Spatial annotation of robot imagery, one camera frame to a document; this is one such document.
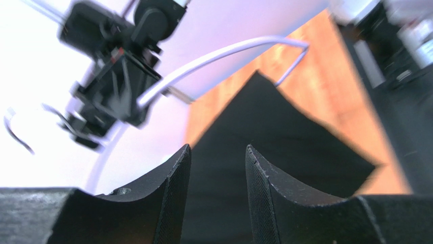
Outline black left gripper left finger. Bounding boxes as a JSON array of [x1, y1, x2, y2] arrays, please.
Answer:
[[1, 145, 191, 244]]

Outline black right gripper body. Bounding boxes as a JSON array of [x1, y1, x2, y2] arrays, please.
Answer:
[[63, 56, 161, 149]]

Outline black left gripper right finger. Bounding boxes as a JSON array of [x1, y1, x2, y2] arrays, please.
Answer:
[[245, 145, 432, 243]]

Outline purple hanger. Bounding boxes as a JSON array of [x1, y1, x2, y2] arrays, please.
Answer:
[[84, 36, 310, 193]]

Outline black trousers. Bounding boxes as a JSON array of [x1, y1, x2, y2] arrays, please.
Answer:
[[181, 72, 375, 243]]

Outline black base mat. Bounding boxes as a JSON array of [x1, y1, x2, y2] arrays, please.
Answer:
[[364, 66, 432, 195]]

